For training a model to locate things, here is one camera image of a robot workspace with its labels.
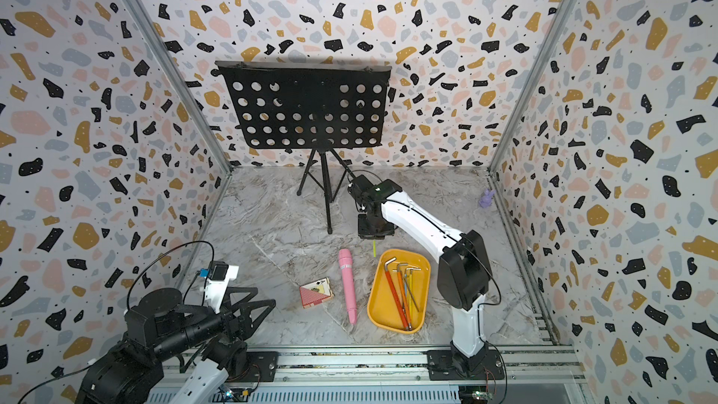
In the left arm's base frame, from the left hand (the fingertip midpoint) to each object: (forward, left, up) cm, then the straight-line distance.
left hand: (266, 298), depth 60 cm
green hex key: (+26, -24, -26) cm, 44 cm away
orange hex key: (+9, -32, -25) cm, 42 cm away
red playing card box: (+10, -6, -24) cm, 27 cm away
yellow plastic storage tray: (+6, -26, -25) cm, 36 cm away
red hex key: (+10, -30, -26) cm, 41 cm away
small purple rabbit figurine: (+45, -67, -23) cm, 84 cm away
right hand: (+23, -22, -13) cm, 35 cm away
